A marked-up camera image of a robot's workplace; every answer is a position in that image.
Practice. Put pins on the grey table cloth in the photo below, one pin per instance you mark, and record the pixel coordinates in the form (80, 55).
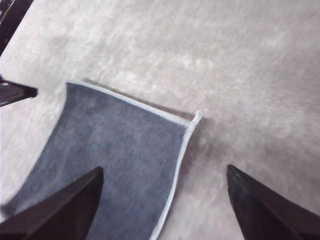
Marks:
(225, 75)

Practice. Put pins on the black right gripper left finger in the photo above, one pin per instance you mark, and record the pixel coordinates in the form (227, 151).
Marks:
(57, 215)

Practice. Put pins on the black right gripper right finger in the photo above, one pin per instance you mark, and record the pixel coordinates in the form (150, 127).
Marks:
(275, 215)

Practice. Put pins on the purple towel with grey hem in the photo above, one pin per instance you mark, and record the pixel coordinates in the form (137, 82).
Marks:
(125, 150)

